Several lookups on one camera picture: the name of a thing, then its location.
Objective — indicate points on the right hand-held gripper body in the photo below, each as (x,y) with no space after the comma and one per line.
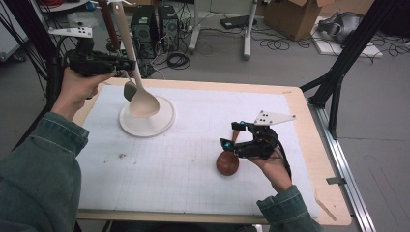
(261,148)

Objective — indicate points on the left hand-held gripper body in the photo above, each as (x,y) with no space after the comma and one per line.
(87,63)

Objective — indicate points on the dark brown wooden spoon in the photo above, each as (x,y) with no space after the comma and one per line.
(227,164)

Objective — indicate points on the light wooden spoon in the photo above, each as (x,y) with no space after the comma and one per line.
(145,104)

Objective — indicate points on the white hook stand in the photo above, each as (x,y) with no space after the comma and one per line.
(161,122)

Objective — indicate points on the person's right hand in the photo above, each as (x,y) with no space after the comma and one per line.
(275,174)

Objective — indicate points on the person's left hand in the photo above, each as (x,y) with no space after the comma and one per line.
(75,93)

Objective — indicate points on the black computer tower green sticker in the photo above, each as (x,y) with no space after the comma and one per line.
(146,35)

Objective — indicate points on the white grid mat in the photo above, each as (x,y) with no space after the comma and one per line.
(193,180)

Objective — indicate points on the white round table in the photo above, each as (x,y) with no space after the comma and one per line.
(71,5)

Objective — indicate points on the white desk leg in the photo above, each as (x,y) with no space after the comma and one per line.
(195,35)
(248,42)

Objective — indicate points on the grey cabinet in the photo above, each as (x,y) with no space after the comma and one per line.
(9,38)

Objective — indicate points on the thin wooden stick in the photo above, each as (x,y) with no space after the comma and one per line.
(325,209)

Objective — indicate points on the black flat device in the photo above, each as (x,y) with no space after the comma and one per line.
(237,22)

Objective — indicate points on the brown cardboard box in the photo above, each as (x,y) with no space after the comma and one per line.
(348,6)
(290,19)

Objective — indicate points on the white foam board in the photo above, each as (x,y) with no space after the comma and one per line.
(328,48)

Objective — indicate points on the grey plastic device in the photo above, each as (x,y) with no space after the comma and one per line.
(346,25)

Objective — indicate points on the black frame stand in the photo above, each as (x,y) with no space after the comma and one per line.
(356,48)
(30,22)

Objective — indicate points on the grey metal bracket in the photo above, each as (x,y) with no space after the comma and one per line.
(336,180)

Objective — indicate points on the aluminium rail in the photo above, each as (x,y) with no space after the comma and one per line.
(349,193)

